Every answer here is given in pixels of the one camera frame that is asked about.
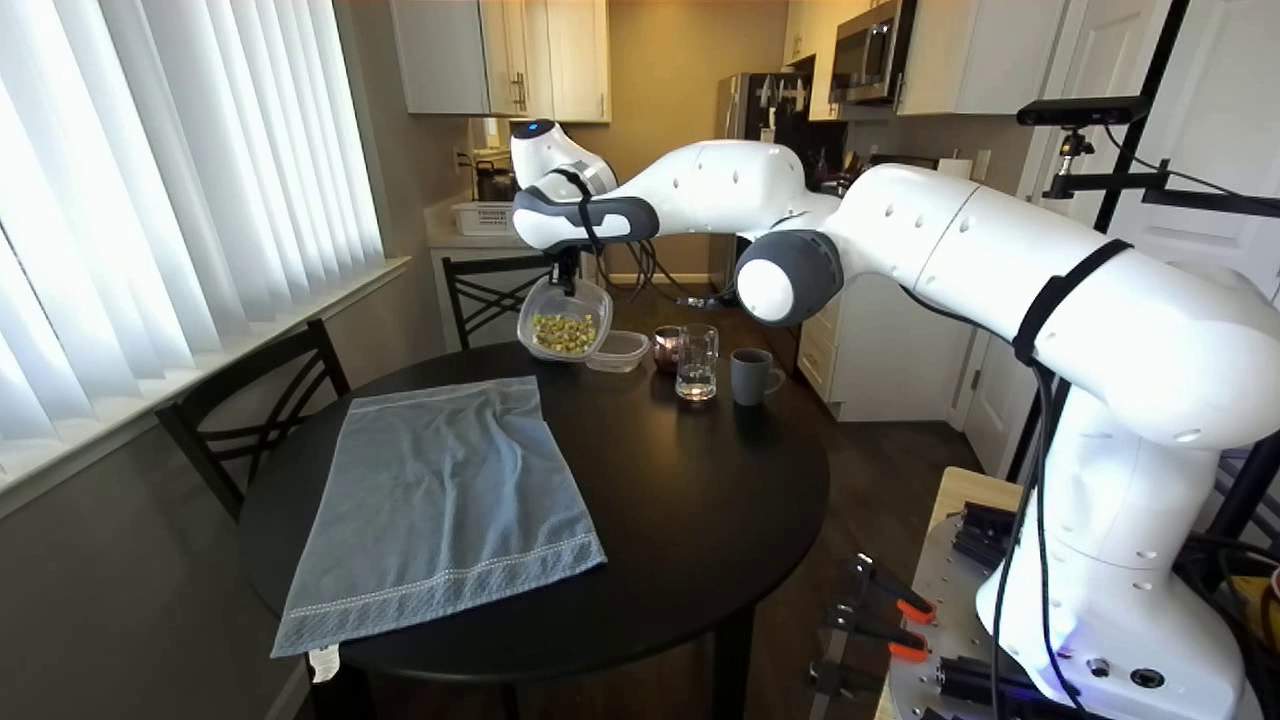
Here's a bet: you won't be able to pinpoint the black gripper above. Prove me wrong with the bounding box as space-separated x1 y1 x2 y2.
546 242 590 304

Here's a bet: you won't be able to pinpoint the clear plastic bowl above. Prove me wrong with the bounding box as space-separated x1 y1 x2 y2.
511 274 616 369

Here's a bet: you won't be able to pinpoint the yellow candy pile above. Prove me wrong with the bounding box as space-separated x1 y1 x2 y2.
535 312 603 362

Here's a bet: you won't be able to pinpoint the black chair with crossed back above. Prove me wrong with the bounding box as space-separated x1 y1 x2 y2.
441 250 564 352
152 316 354 525

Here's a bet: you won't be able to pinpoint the clear tub on counter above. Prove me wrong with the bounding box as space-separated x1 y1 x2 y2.
449 197 525 242

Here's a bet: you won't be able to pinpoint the small dark red cup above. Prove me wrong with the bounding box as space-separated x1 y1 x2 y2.
651 320 692 378

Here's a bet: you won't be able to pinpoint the clear glass jar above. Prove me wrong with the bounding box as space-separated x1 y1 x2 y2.
670 324 723 407

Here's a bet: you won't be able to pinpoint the grey mug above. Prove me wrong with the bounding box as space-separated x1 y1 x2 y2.
728 346 790 414

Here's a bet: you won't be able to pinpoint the light blue cloth towel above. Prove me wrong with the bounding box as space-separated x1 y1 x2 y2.
268 372 613 663

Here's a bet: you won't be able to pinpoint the stainless refrigerator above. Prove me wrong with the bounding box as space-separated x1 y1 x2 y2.
716 70 814 154

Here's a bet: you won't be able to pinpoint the white base cabinet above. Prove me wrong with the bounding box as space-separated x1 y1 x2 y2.
797 274 975 428

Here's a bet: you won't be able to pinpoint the black microwave oven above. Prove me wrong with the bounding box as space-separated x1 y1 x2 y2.
826 0 918 109

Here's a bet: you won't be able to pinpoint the black table leg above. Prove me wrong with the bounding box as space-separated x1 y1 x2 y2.
709 606 758 720

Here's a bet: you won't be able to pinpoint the white vertical window blinds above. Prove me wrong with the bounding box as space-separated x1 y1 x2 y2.
0 0 392 443

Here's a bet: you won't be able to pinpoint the white panel door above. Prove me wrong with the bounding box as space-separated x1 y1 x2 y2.
955 324 1050 475

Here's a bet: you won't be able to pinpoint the white towel tag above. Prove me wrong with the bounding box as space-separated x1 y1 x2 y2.
303 643 347 689

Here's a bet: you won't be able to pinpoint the light workbench top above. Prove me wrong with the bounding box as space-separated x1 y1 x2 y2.
872 464 1071 720

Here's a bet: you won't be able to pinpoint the black electronic box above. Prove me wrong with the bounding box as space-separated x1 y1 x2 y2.
946 499 1024 571

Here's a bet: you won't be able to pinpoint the white window sill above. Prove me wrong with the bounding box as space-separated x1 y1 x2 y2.
0 252 414 518

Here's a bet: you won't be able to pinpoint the cream wall cabinet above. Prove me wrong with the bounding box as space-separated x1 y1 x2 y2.
384 0 616 127

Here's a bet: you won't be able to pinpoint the white wall cabinet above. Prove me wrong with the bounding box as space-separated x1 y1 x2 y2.
893 0 1071 120

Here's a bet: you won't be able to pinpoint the black clamp with orange handle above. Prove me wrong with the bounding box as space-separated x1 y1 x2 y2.
826 599 930 670
842 549 939 634

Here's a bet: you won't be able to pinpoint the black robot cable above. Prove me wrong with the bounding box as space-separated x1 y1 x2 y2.
982 372 1085 720

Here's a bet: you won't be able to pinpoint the black camera stand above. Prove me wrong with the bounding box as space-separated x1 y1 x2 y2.
1013 0 1280 236

